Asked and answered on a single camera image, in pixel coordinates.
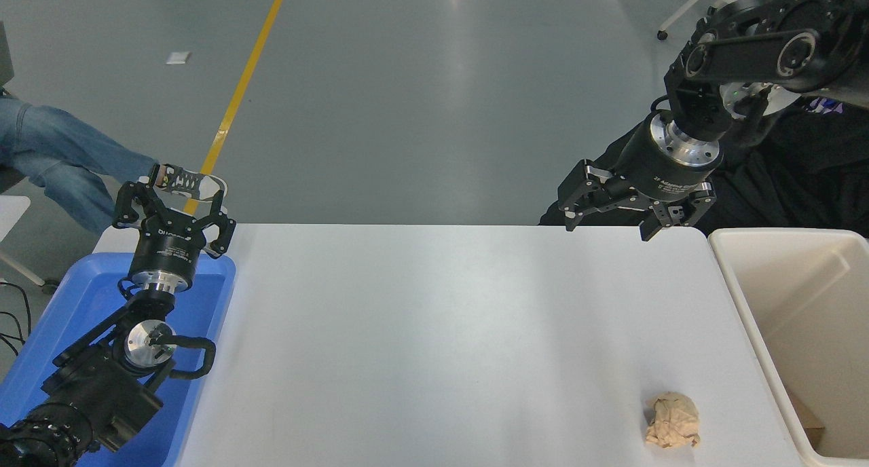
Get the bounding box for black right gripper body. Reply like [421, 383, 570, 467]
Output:
[610, 117, 718, 204]

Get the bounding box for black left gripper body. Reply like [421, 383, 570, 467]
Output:
[129, 209, 210, 279]

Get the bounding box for tan paper ball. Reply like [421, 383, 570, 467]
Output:
[644, 392, 701, 449]

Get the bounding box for person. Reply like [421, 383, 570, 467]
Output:
[0, 97, 229, 236]
[540, 95, 869, 238]

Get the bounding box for blue plastic tray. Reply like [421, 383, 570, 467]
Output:
[0, 252, 237, 467]

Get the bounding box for white side table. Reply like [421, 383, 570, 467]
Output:
[0, 195, 60, 295]

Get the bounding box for large pale plastic bin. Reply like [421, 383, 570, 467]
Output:
[707, 228, 869, 467]

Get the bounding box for brown cardboard piece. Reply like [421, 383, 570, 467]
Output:
[788, 389, 826, 449]

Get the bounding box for black floor cables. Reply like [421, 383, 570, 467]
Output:
[0, 280, 33, 359]

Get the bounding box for white wheeled chair frame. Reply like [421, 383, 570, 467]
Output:
[657, 0, 726, 41]

